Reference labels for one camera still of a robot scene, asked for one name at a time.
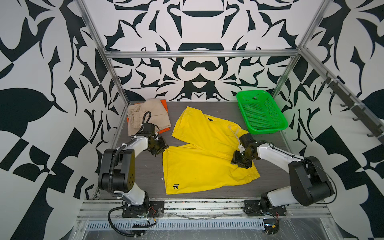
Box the beige shorts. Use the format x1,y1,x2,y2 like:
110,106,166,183
127,98,172,137

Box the yellow shorts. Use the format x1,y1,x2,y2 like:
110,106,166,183
163,107,260,195

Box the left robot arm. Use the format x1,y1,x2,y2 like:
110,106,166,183
98,123,169,211

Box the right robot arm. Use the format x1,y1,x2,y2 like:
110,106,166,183
231,134,337,211

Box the green plastic basket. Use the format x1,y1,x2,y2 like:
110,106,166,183
236,90,288,135

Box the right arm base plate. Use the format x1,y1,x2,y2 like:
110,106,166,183
243,199,287,217

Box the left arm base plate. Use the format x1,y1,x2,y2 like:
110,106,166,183
122,201,165,218

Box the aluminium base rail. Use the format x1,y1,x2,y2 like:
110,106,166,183
77,199,332,220

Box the white cable duct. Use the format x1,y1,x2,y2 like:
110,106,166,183
83,218,266,231

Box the left aluminium frame post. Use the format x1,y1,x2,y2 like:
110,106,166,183
69,1,129,110

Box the aluminium frame post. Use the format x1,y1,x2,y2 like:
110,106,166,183
272,0,333,99
69,1,129,110

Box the aluminium frame crossbar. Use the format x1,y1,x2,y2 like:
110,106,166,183
105,50,298,59

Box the black wall hook rack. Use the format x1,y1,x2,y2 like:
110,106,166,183
320,72,384,145

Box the right aluminium frame post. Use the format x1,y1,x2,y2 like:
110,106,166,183
272,0,333,99

